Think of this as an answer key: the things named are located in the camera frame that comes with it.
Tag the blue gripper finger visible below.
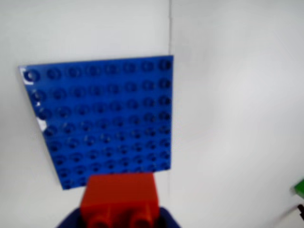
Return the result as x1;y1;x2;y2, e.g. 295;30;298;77
56;207;83;228
157;206;181;228

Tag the red 2x2 toy block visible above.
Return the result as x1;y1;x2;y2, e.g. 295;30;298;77
80;173;160;228

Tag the green toy block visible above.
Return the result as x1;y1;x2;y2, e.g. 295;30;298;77
291;178;304;200

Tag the blue 8x8 studded baseplate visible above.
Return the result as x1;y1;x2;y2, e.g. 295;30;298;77
18;55;174;191

